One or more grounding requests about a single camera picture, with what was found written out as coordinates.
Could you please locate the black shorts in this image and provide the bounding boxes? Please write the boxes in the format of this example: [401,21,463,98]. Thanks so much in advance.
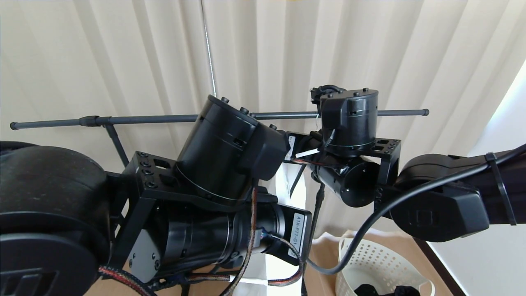
[354,283,420,296]

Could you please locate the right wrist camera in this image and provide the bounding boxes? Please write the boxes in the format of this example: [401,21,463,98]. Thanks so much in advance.
[310,84,348,105]

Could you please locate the white laundry basket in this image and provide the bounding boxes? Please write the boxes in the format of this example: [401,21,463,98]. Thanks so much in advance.
[335,238,436,296]

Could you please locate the beige curtain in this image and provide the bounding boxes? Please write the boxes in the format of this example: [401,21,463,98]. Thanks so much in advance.
[0,0,526,247]

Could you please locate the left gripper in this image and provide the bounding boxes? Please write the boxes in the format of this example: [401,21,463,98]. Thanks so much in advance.
[162,193,314,268]

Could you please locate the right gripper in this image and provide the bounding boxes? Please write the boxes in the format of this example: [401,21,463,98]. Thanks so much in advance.
[284,132,383,208]

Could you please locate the black clothes rack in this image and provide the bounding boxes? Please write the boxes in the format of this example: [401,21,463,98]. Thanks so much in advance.
[9,108,430,296]

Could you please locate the white printed t-shirt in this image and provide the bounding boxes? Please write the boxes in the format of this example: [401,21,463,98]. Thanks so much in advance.
[238,162,315,296]

